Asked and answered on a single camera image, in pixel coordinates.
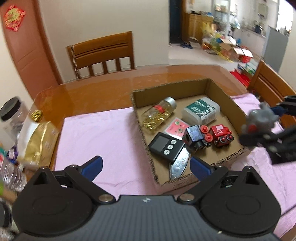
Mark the grey cat figurine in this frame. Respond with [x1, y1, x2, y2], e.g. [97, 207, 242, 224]
[241, 102, 280, 134]

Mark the red toy train engine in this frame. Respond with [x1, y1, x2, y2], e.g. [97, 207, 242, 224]
[199, 124, 234, 148]

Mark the black blue toy train car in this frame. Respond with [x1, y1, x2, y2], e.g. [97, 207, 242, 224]
[183, 125, 206, 152]

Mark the black digital timer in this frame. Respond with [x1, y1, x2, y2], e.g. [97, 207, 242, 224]
[148, 132, 185, 163]

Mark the pink card box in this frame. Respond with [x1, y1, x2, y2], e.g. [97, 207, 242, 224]
[164, 118, 189, 140]

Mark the white green-label plastic box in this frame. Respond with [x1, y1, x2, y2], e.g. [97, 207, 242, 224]
[181, 97, 220, 126]

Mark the yellow capsule pill bottle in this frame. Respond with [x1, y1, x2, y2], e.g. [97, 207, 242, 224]
[142, 97, 177, 132]

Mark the wooden chair at right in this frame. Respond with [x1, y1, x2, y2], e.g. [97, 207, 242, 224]
[247, 60, 295, 128]

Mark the clear plastic jar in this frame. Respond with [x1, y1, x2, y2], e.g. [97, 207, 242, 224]
[231, 160, 256, 171]

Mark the brown cardboard box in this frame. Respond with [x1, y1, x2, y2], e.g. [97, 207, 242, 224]
[131, 79, 250, 193]

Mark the gold tissue pack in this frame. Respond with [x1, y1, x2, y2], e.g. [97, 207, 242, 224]
[17, 109, 59, 170]

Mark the grey refrigerator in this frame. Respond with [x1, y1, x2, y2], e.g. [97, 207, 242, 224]
[262, 26, 288, 72]

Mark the plastic water bottle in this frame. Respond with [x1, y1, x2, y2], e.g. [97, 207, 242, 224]
[1, 153, 27, 192]

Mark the black-lid clear jar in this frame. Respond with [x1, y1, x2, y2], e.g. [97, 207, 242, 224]
[1, 96, 29, 149]

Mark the black-lid dark jar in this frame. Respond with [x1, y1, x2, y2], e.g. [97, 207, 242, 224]
[0, 200, 19, 233]

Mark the wooden chair behind table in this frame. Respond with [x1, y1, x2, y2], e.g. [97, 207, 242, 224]
[66, 31, 135, 80]

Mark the wooden cabinet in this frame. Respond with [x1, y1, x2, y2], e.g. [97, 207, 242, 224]
[182, 13, 214, 44]

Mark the brown wooden door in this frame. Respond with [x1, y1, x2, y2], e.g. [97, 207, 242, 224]
[1, 1, 63, 99]

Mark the red door decoration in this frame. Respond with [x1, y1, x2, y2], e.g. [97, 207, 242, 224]
[4, 4, 26, 32]

